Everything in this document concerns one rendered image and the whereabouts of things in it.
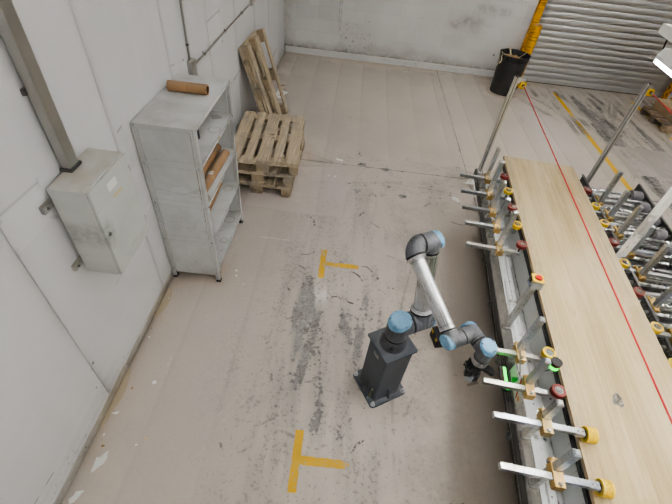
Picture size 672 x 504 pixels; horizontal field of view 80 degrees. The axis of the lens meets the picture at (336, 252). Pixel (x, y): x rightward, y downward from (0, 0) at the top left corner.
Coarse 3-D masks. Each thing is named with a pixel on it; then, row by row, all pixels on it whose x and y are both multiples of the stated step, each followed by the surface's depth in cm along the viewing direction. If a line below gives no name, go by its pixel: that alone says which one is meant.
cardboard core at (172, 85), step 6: (168, 84) 301; (174, 84) 301; (180, 84) 301; (186, 84) 301; (192, 84) 302; (198, 84) 302; (204, 84) 303; (168, 90) 305; (174, 90) 304; (180, 90) 303; (186, 90) 303; (192, 90) 302; (198, 90) 302; (204, 90) 302
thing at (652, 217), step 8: (664, 24) 217; (664, 32) 215; (664, 200) 282; (656, 208) 288; (664, 208) 285; (648, 216) 295; (656, 216) 290; (640, 224) 302; (648, 224) 296; (640, 232) 302; (632, 240) 308; (624, 248) 315; (632, 248) 313; (624, 256) 319
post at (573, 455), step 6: (570, 450) 179; (576, 450) 177; (564, 456) 182; (570, 456) 178; (576, 456) 176; (552, 462) 191; (558, 462) 186; (564, 462) 182; (570, 462) 180; (546, 468) 195; (558, 468) 187; (564, 468) 186; (534, 480) 204; (540, 480) 199; (546, 480) 198; (534, 486) 206
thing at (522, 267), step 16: (512, 240) 352; (512, 256) 345; (528, 272) 307; (528, 304) 297; (528, 320) 292; (496, 336) 354; (544, 336) 265; (544, 384) 254; (560, 384) 236; (544, 400) 250; (560, 416) 230; (512, 448) 286; (560, 448) 224; (576, 448) 210; (576, 464) 207; (576, 496) 203
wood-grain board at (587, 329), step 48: (528, 192) 370; (576, 192) 377; (528, 240) 320; (576, 240) 326; (576, 288) 286; (624, 288) 291; (576, 336) 255; (624, 336) 259; (576, 384) 231; (624, 384) 233; (624, 432) 212; (624, 480) 195
